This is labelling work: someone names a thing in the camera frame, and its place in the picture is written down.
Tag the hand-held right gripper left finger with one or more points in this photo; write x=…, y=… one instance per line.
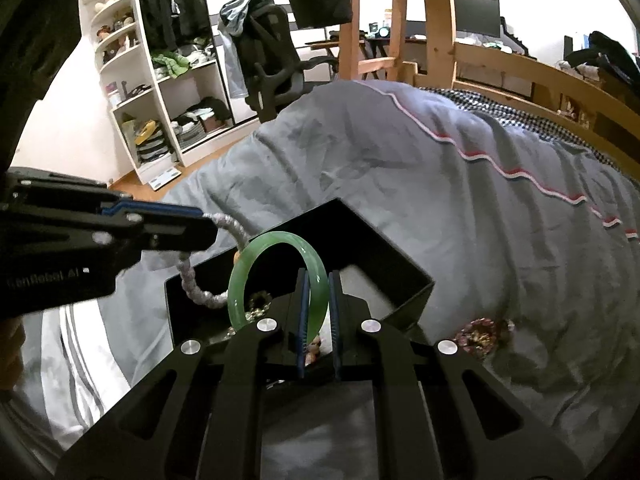
x=301, y=330

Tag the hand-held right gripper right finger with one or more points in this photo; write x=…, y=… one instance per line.
x=336, y=330

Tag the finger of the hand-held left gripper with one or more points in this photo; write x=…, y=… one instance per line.
x=160, y=211
x=175, y=237

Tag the black jewelry box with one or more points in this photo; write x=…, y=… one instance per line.
x=350, y=240

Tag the green jade bangle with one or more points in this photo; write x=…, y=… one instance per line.
x=270, y=241

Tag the person's left forearm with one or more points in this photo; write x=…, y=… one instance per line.
x=11, y=355

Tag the orange beaded jewelry piece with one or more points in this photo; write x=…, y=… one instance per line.
x=313, y=349

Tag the gold flower-shaped jewelry piece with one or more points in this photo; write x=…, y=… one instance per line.
x=259, y=303

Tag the white bathroom scale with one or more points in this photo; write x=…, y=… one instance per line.
x=165, y=177

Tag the stack of yellow-black hats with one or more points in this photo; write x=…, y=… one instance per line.
x=147, y=140

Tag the pile of folded clothes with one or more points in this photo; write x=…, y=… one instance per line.
x=200, y=120

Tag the white open wardrobe shelf unit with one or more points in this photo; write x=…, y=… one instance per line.
x=150, y=110

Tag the white striped cloth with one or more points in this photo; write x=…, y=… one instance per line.
x=85, y=385

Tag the green crumpled garment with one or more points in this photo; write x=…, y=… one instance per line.
x=171, y=62

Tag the grey duvet with red trim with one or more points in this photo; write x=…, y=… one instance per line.
x=400, y=185

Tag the grey-blue shirt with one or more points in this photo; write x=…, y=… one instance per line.
x=232, y=55

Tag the hanging dark clothes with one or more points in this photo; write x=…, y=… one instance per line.
x=172, y=10

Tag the black office chair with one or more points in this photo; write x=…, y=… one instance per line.
x=267, y=40

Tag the dark cloth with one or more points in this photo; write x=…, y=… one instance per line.
x=35, y=35

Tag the black-white checkered bed sheet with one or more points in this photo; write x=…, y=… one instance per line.
x=525, y=120

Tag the dark desk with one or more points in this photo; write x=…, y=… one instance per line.
x=395, y=45

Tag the black computer monitor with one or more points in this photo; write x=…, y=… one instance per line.
x=477, y=15

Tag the black bags pile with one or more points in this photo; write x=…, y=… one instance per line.
x=605, y=52

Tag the wooden bunk bed frame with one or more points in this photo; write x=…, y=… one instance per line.
x=440, y=20

